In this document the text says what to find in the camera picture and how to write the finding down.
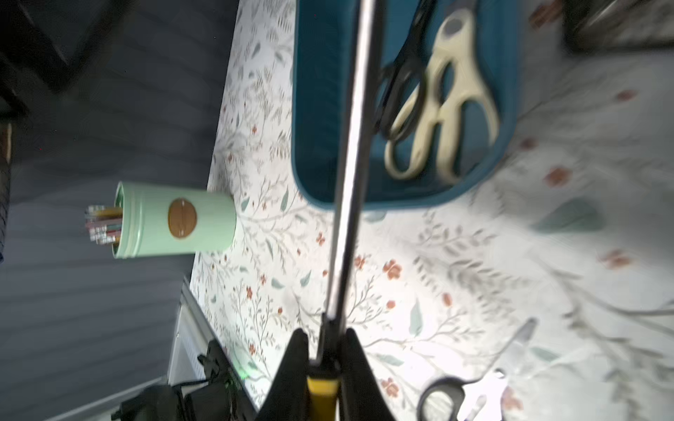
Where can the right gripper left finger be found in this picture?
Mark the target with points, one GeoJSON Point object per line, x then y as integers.
{"type": "Point", "coordinates": [287, 398]}

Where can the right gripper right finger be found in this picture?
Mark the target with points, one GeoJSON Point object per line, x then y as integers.
{"type": "Point", "coordinates": [360, 397]}

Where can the small grey silver scissors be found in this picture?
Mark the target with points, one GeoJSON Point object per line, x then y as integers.
{"type": "Point", "coordinates": [452, 398]}

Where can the yellow black scissors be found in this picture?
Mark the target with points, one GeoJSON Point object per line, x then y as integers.
{"type": "Point", "coordinates": [323, 380]}

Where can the all black scissors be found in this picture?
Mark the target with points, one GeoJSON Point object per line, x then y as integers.
{"type": "Point", "coordinates": [407, 67]}

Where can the teal plastic storage box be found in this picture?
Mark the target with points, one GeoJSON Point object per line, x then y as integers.
{"type": "Point", "coordinates": [322, 65]}

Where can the mint green pen cup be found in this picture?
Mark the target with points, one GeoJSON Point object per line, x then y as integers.
{"type": "Point", "coordinates": [148, 220]}

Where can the cream handled scissors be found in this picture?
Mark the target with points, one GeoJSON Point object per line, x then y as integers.
{"type": "Point", "coordinates": [453, 79]}

